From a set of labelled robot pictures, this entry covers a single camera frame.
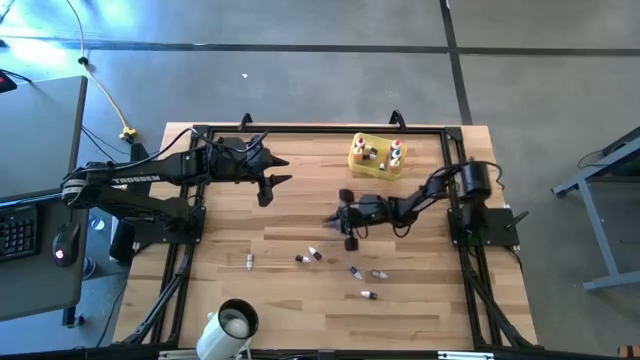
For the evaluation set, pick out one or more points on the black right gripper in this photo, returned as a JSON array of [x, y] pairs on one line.
[[372, 210]]

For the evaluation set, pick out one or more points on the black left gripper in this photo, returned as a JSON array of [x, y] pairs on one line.
[[240, 160]]

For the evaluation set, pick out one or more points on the large yellow food coloring bottle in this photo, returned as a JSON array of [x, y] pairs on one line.
[[395, 163], [358, 155]]

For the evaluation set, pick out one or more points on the small pale-label dropper bottle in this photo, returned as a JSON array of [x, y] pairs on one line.
[[382, 166]]

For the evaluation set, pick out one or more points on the large red food coloring bottle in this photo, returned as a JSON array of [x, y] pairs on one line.
[[396, 145], [360, 142]]

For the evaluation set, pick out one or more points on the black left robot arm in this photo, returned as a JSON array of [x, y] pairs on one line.
[[150, 172]]

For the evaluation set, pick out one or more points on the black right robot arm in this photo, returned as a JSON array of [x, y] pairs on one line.
[[475, 180]]

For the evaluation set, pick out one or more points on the small dark-label dropper bottle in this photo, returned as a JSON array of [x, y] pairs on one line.
[[315, 253]]

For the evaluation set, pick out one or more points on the small blue-label dropper bottle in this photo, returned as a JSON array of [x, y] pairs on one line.
[[355, 272]]

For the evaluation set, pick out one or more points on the small black-label dropper bottle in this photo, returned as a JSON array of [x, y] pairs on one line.
[[302, 259]]

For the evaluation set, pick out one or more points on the yellow translucent plastic bin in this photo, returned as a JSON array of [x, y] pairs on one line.
[[372, 171]]

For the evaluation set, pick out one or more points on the small navy-label dropper bottle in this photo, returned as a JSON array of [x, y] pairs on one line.
[[379, 274]]

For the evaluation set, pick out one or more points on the small maroon-label dropper bottle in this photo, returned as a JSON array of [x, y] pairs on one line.
[[369, 295]]

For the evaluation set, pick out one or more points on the small purple-label dropper bottle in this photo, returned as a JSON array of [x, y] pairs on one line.
[[249, 261]]

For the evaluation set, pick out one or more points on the white cylindrical lamp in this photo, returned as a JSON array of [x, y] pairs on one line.
[[225, 327]]

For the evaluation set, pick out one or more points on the black box under desk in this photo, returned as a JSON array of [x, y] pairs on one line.
[[122, 241]]

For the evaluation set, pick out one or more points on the black computer mouse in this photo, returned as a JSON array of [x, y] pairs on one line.
[[65, 245]]

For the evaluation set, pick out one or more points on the grey office desk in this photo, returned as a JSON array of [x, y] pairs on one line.
[[40, 150]]

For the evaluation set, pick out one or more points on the grey metal side table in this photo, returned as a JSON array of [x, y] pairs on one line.
[[595, 230]]

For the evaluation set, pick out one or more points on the black computer keyboard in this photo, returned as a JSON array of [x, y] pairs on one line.
[[17, 232]]

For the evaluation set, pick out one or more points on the red and black device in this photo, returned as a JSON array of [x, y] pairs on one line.
[[5, 82]]

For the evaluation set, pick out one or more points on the black aluminium table frame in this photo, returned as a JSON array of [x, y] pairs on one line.
[[325, 129]]

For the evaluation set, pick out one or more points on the silver metal bracket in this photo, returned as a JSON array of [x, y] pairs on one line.
[[465, 355], [175, 355]]

